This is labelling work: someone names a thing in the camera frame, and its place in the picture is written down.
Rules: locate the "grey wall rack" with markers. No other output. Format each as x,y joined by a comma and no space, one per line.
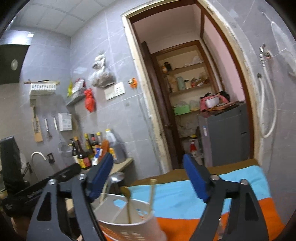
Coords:
75,97

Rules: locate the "white wall switch socket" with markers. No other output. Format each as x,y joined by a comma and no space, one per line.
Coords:
114,91

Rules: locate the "white plastic utensil basket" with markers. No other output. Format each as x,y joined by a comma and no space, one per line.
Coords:
111,215

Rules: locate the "striped colourful table cloth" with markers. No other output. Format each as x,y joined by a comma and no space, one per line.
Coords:
194,209

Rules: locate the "clear bag dried goods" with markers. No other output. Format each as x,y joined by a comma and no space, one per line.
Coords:
101,77

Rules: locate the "white bowl on washer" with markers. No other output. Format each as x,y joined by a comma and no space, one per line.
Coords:
212,102

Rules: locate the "large steel spoon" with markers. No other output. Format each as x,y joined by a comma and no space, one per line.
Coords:
114,178

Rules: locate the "grey washing machine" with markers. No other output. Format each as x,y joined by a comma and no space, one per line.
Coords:
225,135

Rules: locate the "white wall basket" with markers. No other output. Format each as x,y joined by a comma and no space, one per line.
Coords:
42,88

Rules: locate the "wooden chopstick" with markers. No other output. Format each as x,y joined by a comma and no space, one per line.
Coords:
153,182

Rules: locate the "gold small spoon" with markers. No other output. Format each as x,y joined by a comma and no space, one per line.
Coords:
127,194

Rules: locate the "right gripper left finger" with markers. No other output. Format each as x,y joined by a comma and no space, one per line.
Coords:
50,219

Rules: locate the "wooden cutting board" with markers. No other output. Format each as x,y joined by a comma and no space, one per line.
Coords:
36,127

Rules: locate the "white wall box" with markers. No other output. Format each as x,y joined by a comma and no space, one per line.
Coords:
65,121

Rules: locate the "red plastic bag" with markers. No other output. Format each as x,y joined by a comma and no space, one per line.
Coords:
89,100

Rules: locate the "wire mesh strainer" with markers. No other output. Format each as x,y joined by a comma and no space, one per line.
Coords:
65,149

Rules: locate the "large soy sauce jug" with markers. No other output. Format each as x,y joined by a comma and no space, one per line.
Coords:
115,147

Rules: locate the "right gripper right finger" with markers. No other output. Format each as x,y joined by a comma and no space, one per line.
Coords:
245,219

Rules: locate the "dark sauce bottle red label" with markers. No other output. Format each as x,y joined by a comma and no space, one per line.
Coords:
81,155

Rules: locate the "wall water tap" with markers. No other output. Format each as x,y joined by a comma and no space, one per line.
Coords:
264,53

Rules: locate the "black range hood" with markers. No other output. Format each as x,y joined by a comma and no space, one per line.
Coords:
12,58

